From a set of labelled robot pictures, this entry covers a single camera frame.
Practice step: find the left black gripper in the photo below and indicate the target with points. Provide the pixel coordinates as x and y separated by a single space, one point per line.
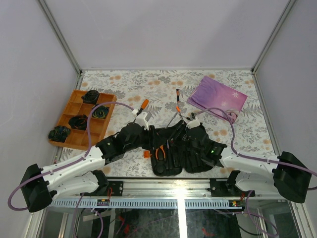
146 132

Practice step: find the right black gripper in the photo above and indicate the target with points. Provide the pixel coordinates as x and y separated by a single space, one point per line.
187 129

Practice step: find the black plastic tool case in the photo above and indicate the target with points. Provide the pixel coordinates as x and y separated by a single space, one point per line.
175 161

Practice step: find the orange handled pliers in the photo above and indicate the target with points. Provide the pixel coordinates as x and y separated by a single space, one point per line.
160 153

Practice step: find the black handled screwdriver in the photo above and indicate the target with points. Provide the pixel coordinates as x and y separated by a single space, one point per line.
172 119

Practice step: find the orange handled screwdriver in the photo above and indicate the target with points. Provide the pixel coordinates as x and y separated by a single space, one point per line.
142 105

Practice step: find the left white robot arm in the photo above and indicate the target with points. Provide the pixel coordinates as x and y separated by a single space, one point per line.
82 174

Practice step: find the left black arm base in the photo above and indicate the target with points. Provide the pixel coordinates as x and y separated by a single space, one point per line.
114 189

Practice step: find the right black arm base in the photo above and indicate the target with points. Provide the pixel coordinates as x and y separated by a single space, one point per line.
225 187

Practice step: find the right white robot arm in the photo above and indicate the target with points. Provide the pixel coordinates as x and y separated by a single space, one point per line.
285 175

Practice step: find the orange tipped metal file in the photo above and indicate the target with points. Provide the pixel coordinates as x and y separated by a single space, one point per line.
179 113

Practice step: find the dark rolled band middle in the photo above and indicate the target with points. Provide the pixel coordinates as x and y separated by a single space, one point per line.
100 112

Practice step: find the dark rolled band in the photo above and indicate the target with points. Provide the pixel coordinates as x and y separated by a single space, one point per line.
100 112
91 97
78 122

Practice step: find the purple printed pouch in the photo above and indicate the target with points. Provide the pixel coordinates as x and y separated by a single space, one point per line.
218 99

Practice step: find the small precision screwdriver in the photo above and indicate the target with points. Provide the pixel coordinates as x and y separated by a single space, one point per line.
178 95

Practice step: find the dark rolled band lower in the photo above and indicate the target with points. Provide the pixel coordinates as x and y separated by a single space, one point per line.
78 122

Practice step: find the dark rolled band top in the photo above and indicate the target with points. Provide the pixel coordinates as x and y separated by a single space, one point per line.
91 97

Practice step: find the orange compartment tray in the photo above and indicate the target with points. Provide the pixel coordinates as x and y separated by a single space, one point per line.
96 128

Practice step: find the dark rolled band outside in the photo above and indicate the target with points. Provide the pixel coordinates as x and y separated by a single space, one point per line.
59 134

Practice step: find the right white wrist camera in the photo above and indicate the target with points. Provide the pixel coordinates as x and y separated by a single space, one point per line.
193 121

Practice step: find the aluminium front rail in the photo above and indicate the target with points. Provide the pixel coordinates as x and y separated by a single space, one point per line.
154 194

